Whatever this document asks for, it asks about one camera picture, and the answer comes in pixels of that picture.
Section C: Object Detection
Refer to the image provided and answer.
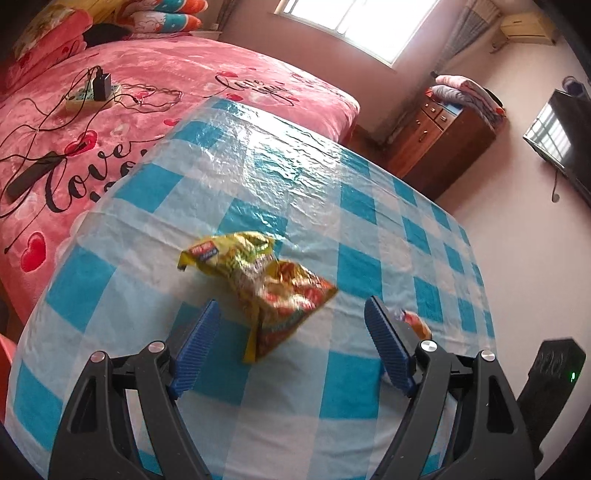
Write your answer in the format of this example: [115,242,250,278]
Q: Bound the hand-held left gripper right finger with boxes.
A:
[364,295,539,480]

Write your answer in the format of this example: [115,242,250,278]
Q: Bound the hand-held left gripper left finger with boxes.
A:
[48,298,222,480]

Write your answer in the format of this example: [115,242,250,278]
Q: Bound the yellow red snack bag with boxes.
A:
[178,231,340,365]

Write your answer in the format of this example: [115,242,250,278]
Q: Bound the small orange wrapper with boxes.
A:
[394,308,432,342]

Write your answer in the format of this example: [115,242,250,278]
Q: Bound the orange plastic stool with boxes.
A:
[0,335,17,416]

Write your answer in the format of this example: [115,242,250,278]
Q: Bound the blue white checked tablecloth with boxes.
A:
[4,97,497,480]

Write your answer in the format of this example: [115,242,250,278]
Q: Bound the brown wooden cabinet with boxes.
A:
[383,85,506,201]

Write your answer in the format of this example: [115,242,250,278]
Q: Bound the black remote control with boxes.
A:
[4,151,63,200]

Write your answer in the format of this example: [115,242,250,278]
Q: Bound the folded quilts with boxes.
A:
[427,74,509,125]

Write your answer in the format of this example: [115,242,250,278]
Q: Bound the white power strip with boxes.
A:
[65,83,122,112]

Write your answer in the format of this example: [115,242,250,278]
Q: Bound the pink printed bedspread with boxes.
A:
[0,34,361,324]

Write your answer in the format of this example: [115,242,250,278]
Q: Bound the grey checked curtain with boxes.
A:
[397,0,502,144]

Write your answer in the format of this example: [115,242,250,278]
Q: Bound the black garment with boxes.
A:
[85,22,134,47]

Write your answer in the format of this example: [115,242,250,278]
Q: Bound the window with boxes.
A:
[272,0,441,68]

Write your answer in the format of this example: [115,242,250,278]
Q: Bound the folded pink blanket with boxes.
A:
[0,9,93,93]

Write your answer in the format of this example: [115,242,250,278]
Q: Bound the cream air conditioner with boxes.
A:
[492,11,557,49]

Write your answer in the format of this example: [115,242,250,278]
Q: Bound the yellow wooden headboard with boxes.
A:
[60,0,125,19]

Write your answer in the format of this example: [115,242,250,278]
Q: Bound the yellow floral pillow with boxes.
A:
[14,0,75,51]

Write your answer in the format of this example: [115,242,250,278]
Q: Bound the wall television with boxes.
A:
[523,89,591,206]

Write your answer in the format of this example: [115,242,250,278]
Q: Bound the black cable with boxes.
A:
[0,65,185,254]

